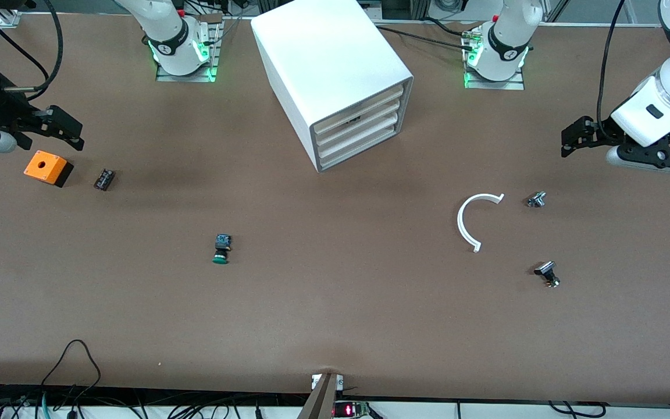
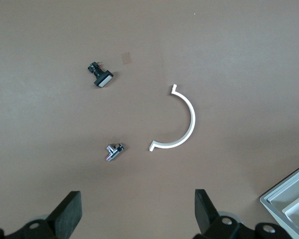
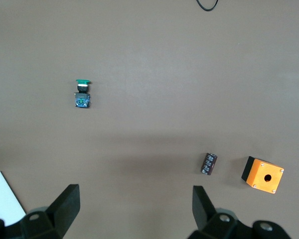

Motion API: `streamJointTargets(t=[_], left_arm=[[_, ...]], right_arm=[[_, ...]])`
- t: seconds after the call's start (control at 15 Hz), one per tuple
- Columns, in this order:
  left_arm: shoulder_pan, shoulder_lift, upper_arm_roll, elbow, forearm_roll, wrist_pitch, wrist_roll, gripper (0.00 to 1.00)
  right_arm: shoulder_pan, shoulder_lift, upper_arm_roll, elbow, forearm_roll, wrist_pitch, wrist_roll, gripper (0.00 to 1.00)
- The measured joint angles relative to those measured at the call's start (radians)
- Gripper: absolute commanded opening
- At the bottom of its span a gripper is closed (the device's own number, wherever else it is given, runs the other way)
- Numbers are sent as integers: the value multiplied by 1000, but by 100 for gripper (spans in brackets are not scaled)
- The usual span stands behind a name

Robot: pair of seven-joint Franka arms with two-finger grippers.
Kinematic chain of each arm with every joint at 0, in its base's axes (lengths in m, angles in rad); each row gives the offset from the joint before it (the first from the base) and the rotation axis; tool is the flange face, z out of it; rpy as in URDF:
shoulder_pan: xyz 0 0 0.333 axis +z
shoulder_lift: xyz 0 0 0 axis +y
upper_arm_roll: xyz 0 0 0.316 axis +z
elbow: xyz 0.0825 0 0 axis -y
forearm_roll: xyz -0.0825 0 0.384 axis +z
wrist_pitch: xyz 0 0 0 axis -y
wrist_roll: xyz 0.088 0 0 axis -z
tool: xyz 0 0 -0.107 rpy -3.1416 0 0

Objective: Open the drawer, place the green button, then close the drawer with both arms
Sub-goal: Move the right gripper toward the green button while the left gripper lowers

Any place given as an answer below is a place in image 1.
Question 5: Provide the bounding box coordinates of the green push button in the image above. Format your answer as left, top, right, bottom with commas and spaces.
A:
212, 234, 233, 265

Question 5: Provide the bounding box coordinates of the white labelled plastic drawer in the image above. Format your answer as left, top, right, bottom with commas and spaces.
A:
315, 97, 405, 151

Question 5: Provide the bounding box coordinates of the white drawer cabinet housing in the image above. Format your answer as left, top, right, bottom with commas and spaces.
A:
251, 0, 415, 173

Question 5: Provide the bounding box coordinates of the white curved plastic arc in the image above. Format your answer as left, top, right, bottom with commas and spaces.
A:
457, 193, 505, 253

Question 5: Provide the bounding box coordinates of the device with red display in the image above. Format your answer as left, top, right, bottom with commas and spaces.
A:
333, 400, 372, 419

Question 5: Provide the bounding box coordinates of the orange button enclosure box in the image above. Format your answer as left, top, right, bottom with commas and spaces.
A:
23, 150, 74, 188

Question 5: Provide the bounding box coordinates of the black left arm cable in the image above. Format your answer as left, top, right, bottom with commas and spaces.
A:
597, 0, 626, 139

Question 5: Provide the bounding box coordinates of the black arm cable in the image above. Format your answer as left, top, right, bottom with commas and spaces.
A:
2, 0, 64, 94
597, 0, 626, 139

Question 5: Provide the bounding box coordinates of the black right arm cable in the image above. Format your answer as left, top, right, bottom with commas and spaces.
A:
2, 0, 64, 94

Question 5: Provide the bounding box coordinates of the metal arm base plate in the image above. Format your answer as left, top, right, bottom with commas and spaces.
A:
156, 15, 223, 83
463, 35, 526, 90

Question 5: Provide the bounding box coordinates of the black headed switch part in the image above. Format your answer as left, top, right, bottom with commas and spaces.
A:
534, 261, 561, 289

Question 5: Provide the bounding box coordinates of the black cable behind cabinet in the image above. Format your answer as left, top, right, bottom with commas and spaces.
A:
376, 17, 478, 53

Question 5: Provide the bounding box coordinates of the black looped cable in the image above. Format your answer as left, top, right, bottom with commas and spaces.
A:
40, 339, 103, 408

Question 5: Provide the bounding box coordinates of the black cable under table edge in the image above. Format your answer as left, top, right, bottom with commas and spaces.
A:
547, 400, 607, 419

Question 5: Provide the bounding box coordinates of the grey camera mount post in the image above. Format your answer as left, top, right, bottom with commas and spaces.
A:
297, 372, 344, 419

